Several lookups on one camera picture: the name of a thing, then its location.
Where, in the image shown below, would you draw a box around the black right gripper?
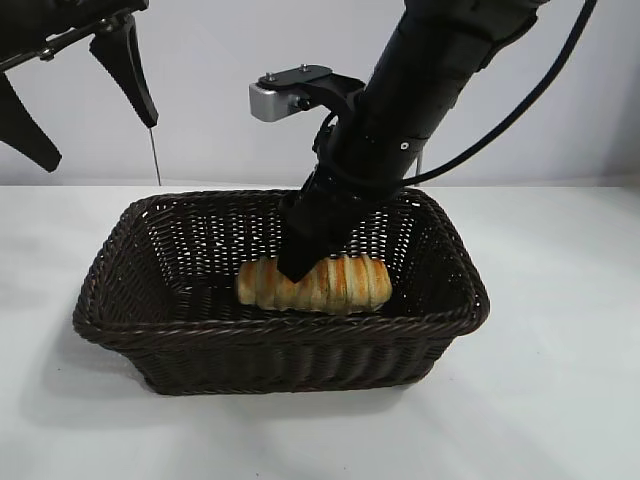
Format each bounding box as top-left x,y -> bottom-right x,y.
277,149 -> 419,285

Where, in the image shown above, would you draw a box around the long striped bread loaf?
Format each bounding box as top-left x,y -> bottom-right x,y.
234,254 -> 393,316

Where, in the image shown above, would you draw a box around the dark brown wicker basket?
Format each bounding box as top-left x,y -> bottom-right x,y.
72,187 -> 491,397

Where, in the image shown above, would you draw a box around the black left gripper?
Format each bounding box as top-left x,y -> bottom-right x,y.
0,0 -> 160,174

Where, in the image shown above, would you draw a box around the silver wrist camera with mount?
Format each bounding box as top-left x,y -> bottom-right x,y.
248,63 -> 366,123

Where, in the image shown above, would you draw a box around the short black camera cable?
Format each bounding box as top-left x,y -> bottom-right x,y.
310,112 -> 346,171

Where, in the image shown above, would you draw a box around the long black arm cable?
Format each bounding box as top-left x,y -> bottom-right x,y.
397,0 -> 600,187

